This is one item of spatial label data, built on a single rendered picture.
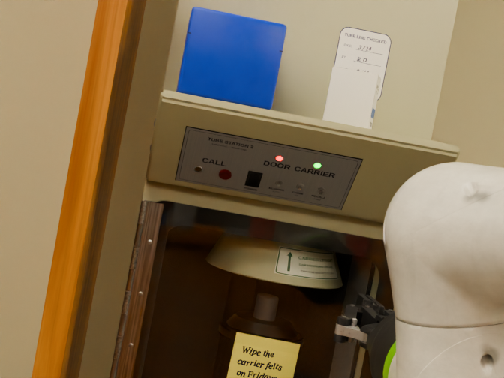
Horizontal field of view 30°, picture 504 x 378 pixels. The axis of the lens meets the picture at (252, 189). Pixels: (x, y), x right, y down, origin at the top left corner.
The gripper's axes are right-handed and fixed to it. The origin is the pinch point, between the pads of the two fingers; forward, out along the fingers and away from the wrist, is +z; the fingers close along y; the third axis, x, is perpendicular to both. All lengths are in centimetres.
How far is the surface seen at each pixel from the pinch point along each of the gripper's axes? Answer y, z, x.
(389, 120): 0.8, 4.7, -21.9
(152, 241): 25.3, 3.6, -3.2
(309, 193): 9.2, 0.2, -12.0
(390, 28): 2.7, 4.7, -32.3
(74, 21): 43, 48, -30
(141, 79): 31, 48, -23
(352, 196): 4.4, -0.3, -12.6
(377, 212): 0.9, 1.1, -11.3
